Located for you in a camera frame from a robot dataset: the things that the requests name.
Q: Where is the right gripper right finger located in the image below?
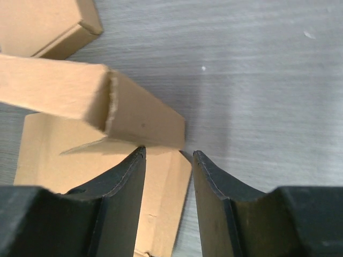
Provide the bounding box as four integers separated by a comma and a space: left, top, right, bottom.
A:
193, 150, 342, 256

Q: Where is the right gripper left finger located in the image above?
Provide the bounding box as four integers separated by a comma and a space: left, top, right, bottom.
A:
1, 147, 146, 256

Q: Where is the brown cardboard box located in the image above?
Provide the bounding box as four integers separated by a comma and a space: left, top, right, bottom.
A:
1, 55, 191, 256
1, 1, 103, 60

